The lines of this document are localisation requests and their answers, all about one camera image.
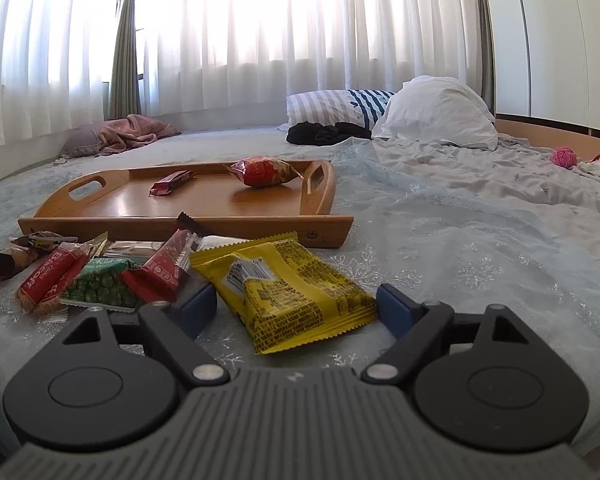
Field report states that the gold tea sachet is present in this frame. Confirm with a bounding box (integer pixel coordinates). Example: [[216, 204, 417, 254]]
[[10, 231, 79, 252]]

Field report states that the red Biscoff biscuit packet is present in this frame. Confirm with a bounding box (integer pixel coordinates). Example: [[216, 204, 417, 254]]
[[15, 242, 90, 313]]

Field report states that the red wafer bar wrapper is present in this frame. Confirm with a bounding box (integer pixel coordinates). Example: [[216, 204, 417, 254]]
[[120, 212, 210, 304]]

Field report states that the green peas snack packet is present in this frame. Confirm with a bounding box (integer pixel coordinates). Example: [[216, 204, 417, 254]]
[[61, 257, 140, 312]]

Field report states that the yellow snack bag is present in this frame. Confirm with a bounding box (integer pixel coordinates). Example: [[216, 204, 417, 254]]
[[189, 233, 378, 356]]

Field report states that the red chocolate bar wrapper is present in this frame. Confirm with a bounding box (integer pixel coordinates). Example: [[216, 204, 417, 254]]
[[148, 169, 194, 197]]

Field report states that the red puffy snack bag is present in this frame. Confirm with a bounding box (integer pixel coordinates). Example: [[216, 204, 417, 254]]
[[225, 156, 301, 188]]

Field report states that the brown almond chocolate packet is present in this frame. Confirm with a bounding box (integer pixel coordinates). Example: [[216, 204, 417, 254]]
[[0, 246, 38, 282]]

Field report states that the white cake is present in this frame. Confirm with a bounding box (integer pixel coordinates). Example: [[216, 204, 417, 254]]
[[196, 235, 247, 252]]

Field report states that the clear nougat cracker packet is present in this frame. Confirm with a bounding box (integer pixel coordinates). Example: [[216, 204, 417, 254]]
[[102, 240, 162, 266]]

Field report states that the light blue lace cloth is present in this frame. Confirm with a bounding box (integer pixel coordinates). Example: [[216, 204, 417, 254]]
[[0, 136, 600, 456]]

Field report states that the wooden serving tray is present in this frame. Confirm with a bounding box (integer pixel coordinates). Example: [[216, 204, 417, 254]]
[[18, 159, 353, 248]]

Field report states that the mauve pillow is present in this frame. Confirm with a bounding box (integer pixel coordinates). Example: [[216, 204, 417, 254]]
[[60, 122, 108, 159]]

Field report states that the pink blanket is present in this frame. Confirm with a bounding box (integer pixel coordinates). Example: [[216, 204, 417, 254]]
[[97, 114, 181, 155]]

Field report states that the grey bed sheet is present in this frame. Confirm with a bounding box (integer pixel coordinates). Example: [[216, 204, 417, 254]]
[[0, 127, 600, 258]]

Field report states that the grey green drape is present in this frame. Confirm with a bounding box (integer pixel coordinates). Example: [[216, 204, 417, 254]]
[[108, 0, 140, 119]]

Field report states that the black clothing pile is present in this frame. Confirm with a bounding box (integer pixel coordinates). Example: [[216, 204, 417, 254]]
[[286, 122, 372, 146]]

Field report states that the pink yarn ball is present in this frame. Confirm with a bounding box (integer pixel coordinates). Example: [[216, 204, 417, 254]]
[[550, 146, 578, 169]]

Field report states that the navy striped pillow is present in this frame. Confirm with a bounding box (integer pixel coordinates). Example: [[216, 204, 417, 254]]
[[348, 89, 393, 130]]

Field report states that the striped grey white pillow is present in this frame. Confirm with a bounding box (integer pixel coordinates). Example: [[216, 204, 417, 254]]
[[286, 90, 365, 128]]

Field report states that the white sheer curtain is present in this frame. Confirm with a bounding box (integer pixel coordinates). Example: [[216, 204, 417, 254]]
[[0, 0, 484, 148]]

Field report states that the wooden bed frame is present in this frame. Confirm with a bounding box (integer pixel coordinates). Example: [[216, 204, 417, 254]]
[[495, 114, 600, 160]]

